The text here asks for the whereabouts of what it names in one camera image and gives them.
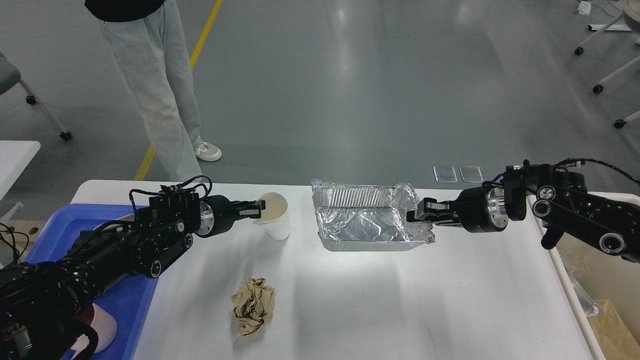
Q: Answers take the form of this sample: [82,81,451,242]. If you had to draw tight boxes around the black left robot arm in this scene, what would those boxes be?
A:
[0,177,266,360]

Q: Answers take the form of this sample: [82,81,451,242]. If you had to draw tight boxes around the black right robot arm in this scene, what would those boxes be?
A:
[406,158,640,264]

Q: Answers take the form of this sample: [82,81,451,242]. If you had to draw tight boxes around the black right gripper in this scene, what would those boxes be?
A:
[406,186,509,233]

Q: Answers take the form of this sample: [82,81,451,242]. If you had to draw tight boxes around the white paper cup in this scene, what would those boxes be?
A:
[253,192,291,241]

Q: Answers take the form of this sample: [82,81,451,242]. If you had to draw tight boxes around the grey chair at left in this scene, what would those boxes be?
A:
[0,52,73,141]

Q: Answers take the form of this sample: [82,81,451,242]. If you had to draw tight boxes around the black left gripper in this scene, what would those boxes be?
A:
[195,194,266,239]

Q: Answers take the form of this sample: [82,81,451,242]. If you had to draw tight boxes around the aluminium foil tray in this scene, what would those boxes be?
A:
[311,178,435,252]

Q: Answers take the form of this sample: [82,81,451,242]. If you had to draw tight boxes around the brown paper ball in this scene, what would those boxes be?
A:
[230,277,275,338]

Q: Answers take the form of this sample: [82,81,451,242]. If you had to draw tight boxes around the white plastic bin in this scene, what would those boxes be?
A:
[527,191,640,360]

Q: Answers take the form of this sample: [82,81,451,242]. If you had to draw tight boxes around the black cables at left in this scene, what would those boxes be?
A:
[0,222,31,266]

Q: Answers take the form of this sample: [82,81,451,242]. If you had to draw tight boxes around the pink mug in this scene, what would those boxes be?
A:
[71,303,118,360]

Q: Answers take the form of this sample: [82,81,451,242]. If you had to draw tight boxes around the white chair base with castors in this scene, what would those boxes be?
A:
[573,0,640,129]

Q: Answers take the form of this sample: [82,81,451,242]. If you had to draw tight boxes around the blue plastic tray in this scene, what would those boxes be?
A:
[25,203,158,360]

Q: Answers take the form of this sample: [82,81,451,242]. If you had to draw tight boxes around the white side table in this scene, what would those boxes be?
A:
[0,140,41,199]

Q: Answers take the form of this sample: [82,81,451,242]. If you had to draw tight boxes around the person in light jeans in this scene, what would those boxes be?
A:
[84,0,223,182]

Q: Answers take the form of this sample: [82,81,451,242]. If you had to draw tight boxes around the stainless steel rectangular container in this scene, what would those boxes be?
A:
[117,213,135,223]

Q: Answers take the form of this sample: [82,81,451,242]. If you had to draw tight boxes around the clear floor plate left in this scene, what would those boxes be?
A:
[432,165,458,183]

